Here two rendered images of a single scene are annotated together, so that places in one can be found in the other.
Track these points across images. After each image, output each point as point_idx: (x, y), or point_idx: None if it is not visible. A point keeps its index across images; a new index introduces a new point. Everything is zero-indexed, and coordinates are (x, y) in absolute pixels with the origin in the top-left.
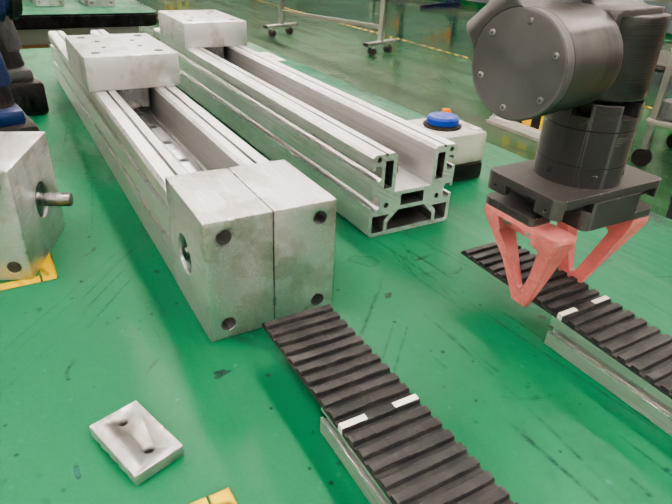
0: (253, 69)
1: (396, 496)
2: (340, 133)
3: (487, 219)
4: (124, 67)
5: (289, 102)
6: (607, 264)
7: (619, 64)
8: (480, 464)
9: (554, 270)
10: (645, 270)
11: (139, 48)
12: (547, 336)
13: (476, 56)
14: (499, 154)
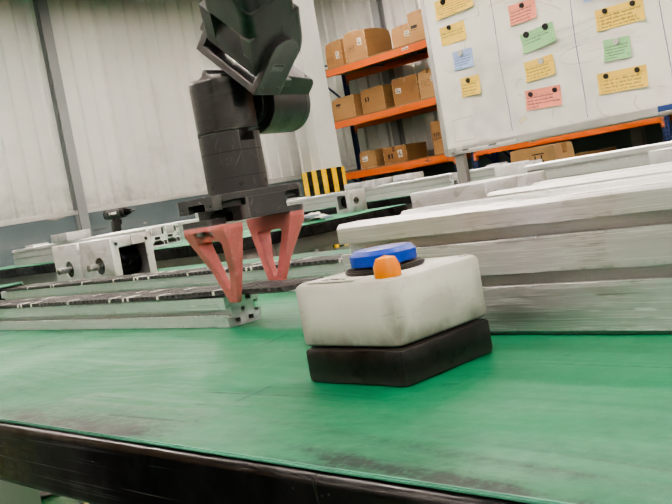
0: None
1: (339, 254)
2: (486, 198)
3: (302, 223)
4: None
5: (637, 177)
6: (166, 358)
7: None
8: (308, 262)
9: (257, 250)
10: (126, 365)
11: None
12: (259, 311)
13: (308, 98)
14: (256, 436)
